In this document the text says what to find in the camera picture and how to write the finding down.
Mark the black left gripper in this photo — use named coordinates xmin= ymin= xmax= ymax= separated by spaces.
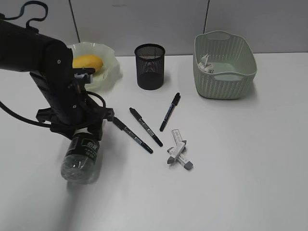
xmin=29 ymin=70 xmax=114 ymax=141

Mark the grey white eraser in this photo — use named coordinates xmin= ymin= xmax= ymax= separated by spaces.
xmin=167 ymin=140 xmax=187 ymax=165
xmin=168 ymin=129 xmax=193 ymax=170

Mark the clear water bottle green label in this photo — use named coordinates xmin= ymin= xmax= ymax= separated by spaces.
xmin=61 ymin=128 xmax=100 ymax=184

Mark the grey white eraser lower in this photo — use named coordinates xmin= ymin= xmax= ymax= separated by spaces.
xmin=168 ymin=129 xmax=193 ymax=170

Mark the grey white eraser upper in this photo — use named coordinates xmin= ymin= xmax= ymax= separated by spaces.
xmin=167 ymin=140 xmax=187 ymax=165

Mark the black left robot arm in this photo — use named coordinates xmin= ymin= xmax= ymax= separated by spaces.
xmin=0 ymin=20 xmax=114 ymax=141

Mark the pale green wavy glass plate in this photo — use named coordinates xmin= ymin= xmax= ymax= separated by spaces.
xmin=68 ymin=42 xmax=122 ymax=92

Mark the pale green woven plastic basket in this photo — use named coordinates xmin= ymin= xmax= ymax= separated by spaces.
xmin=193 ymin=31 xmax=257 ymax=100

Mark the black mesh pen holder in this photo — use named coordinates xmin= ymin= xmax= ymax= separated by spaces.
xmin=134 ymin=43 xmax=166 ymax=90

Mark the waste paper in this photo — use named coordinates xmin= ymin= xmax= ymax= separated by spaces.
xmin=198 ymin=54 xmax=214 ymax=74

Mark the black marker pen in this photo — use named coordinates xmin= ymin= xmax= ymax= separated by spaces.
xmin=159 ymin=92 xmax=180 ymax=132
xmin=129 ymin=107 xmax=163 ymax=147
xmin=113 ymin=116 xmax=153 ymax=154

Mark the yellow mango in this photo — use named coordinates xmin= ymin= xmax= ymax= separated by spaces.
xmin=73 ymin=54 xmax=103 ymax=72

